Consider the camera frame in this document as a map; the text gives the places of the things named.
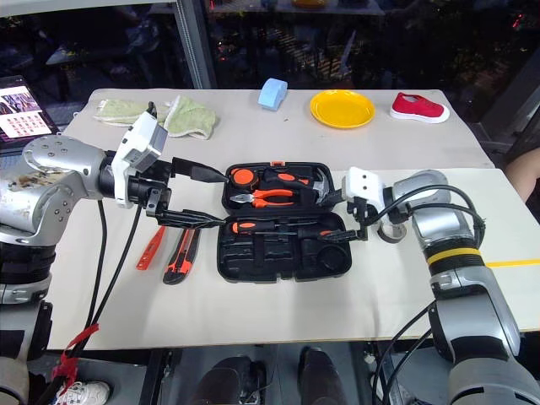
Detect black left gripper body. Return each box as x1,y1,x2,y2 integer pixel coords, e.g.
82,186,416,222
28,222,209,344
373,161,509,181
125,157,176,219

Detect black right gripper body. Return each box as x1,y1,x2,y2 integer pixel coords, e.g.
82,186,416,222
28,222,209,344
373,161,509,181
345,197,377,224

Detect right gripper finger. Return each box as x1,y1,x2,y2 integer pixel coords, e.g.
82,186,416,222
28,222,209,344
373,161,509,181
316,188,345,208
301,219,368,244

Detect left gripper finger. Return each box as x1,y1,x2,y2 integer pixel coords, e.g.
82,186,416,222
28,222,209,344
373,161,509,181
170,156,231,185
155,208,227,231

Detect orange black utility knife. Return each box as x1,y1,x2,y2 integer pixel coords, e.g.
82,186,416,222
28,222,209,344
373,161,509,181
162,228,200,285

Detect black electrical tape roll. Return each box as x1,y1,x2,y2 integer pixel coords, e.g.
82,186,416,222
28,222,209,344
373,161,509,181
375,221,407,245

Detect orange voltage tester pen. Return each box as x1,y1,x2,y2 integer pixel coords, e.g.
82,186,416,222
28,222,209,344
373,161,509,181
135,224,167,272

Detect black plastic tool case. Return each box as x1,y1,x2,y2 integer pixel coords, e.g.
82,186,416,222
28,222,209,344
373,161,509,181
214,161,354,284

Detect screwdriver with black grip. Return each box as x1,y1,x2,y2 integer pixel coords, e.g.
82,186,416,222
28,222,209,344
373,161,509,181
269,227,335,242

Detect orange black tape measure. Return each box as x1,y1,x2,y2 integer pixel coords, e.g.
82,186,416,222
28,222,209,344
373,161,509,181
229,166,259,187

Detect screwdriver with orange grip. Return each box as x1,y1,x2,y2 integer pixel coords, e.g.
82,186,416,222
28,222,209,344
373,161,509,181
224,219,299,236

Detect green towel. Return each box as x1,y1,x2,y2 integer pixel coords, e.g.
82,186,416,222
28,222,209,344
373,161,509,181
92,95,219,142

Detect yellow plate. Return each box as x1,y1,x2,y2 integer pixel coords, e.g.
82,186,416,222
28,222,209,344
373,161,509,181
309,89,377,130

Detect light blue sponge block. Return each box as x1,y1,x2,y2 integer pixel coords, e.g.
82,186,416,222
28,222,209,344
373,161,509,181
257,77,289,112

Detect red slip-on shoe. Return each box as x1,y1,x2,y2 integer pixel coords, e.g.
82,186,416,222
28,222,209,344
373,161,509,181
388,92,451,125

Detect dark rounded shape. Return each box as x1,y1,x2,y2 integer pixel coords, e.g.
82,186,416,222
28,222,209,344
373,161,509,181
296,345,348,405
197,355,266,405

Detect open laptop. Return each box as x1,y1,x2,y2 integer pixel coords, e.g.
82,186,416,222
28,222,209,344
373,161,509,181
0,74,65,170

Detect yellow tape strip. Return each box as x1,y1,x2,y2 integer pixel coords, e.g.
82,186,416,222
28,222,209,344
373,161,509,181
486,258,540,268

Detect white sneaker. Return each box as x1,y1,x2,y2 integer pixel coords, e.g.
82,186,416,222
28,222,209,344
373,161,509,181
53,379,111,405

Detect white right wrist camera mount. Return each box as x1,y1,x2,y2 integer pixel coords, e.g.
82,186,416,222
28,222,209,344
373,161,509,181
340,166,392,212

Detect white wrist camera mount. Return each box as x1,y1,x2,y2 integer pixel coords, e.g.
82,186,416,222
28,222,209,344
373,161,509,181
340,166,392,212
110,110,170,210

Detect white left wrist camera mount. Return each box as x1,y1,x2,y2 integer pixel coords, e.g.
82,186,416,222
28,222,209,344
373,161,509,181
110,110,170,210

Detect claw hammer black orange handle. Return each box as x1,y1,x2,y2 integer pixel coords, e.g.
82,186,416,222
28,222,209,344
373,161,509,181
262,165,338,200

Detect orange handled pliers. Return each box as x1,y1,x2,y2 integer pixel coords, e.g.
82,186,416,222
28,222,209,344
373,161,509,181
229,188,295,210

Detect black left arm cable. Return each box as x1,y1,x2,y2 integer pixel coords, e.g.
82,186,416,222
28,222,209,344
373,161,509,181
40,197,147,405

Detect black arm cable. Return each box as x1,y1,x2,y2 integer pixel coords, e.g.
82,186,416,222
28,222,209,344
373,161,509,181
365,197,487,254
40,197,147,405

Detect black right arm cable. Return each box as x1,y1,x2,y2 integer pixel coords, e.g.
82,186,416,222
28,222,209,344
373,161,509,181
365,197,487,254

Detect black hanging cable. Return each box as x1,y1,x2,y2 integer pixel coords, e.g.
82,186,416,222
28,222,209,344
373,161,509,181
370,300,442,405

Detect grey metal post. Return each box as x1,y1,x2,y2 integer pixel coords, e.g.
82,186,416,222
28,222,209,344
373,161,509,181
173,0,219,90

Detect red tape on cable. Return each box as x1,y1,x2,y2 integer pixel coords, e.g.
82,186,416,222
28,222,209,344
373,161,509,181
52,322,101,396

